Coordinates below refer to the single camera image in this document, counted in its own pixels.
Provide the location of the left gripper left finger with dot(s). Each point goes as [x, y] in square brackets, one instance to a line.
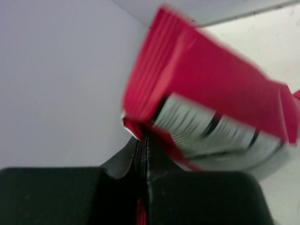
[101, 195]

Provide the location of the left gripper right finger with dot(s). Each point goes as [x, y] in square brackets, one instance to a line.
[178, 197]

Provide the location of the red KitKat snack bag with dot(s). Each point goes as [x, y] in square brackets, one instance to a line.
[214, 110]

